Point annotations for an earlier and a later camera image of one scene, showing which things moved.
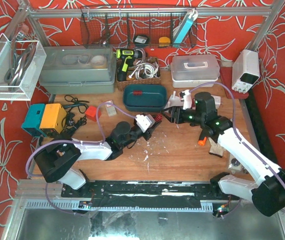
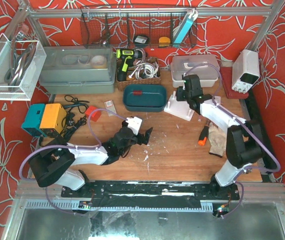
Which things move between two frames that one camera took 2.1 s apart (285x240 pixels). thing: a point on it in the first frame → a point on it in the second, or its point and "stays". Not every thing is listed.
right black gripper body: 176,115 → 180,93
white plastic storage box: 194,71 stays
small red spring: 137,92 stays
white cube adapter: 217,100 stays
